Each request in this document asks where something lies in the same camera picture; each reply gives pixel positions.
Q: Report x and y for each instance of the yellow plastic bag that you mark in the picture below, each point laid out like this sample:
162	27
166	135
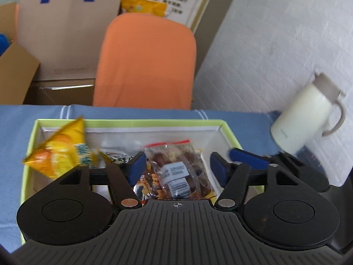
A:
143	7

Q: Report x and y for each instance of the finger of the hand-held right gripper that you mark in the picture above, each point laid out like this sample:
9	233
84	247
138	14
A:
248	157

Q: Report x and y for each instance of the dark patterned snack packet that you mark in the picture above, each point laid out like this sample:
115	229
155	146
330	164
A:
149	182

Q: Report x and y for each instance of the yellow triangular chips packet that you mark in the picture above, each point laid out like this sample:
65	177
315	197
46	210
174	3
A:
60	149

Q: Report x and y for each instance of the white yellow snack packet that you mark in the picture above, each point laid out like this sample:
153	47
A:
117	156

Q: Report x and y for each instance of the clear dried dates packet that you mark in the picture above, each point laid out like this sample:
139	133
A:
179	171

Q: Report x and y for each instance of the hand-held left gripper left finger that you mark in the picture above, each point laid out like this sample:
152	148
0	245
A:
136	165

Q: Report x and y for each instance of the blue plastic item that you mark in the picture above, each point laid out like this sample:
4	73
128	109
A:
4	44

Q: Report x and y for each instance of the taped cardboard box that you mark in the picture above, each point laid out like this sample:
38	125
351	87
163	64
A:
60	93

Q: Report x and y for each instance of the open cardboard box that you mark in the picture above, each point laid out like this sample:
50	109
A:
16	71

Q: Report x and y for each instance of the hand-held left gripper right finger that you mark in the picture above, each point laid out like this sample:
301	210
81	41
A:
219	171

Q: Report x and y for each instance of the orange chair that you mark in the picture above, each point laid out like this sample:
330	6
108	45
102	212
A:
146	60

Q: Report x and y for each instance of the green cardboard box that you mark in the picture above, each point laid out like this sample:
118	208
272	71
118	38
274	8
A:
154	132

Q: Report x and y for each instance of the white thermal jug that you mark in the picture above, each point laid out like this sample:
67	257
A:
300	116

